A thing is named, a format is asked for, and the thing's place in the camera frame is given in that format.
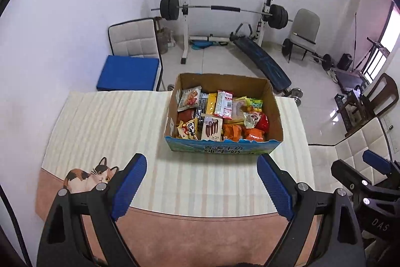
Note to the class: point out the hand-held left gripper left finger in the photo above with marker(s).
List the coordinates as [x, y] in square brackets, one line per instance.
[129, 185]

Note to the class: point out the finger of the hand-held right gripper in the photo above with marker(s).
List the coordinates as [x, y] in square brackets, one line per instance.
[353, 179]
[379, 160]

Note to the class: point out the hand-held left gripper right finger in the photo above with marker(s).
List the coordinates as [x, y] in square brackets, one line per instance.
[275, 185]

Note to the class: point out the cardboard box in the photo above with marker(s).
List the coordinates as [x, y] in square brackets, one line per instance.
[218, 148]

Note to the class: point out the orange snack packet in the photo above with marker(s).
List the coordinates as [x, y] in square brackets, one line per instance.
[254, 136]
[232, 132]

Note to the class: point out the beige brown biscuit packet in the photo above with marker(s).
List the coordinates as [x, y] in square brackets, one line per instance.
[212, 129]

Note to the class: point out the striped table mat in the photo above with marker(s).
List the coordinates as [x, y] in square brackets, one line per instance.
[103, 129]

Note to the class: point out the dark wooden chair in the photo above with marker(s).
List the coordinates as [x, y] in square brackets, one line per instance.
[372, 98]

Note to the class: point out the clear crumpled packet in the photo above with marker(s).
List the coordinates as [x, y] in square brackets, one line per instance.
[251, 120]

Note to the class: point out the yellow white snack packet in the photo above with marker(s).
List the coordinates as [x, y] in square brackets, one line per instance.
[187, 129]

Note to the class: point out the green yellow snack packet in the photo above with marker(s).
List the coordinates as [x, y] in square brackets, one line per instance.
[254, 104]

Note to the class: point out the beige translucent snack packet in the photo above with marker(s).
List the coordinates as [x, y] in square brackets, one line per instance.
[240, 109]

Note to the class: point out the treadmill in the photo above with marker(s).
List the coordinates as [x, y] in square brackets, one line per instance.
[350, 81]

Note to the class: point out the dark red snack packet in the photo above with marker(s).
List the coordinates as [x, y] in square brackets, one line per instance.
[186, 115]

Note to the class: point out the metal dumbbells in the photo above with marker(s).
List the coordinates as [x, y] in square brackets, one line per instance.
[292, 94]

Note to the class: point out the red white snack packet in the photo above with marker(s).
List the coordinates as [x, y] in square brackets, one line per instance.
[223, 104]

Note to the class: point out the small black snack packet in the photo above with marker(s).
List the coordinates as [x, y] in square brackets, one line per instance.
[199, 113]

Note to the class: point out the black speaker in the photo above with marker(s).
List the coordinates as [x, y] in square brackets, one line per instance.
[343, 62]

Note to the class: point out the beige cookie picture packet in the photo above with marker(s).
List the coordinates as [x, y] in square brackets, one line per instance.
[189, 98]

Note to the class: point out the black silver snack packet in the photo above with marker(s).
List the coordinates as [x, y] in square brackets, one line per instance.
[203, 102]

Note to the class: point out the small barbell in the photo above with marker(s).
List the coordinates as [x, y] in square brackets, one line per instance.
[325, 60]

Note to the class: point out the white padded blue seat chair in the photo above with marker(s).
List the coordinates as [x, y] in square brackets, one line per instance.
[131, 70]

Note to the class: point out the black sit-up bench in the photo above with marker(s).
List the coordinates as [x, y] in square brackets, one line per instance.
[265, 63]

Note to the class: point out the clear water jug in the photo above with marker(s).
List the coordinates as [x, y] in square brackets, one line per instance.
[164, 40]

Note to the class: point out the grey chair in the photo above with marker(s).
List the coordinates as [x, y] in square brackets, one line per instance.
[306, 26]

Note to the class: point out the blue exercise pad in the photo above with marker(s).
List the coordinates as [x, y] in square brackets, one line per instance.
[200, 45]

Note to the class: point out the white bench press rack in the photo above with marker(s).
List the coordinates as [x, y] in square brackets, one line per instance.
[186, 35]

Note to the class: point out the barbell with black plates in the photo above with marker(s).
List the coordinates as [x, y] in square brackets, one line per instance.
[170, 8]

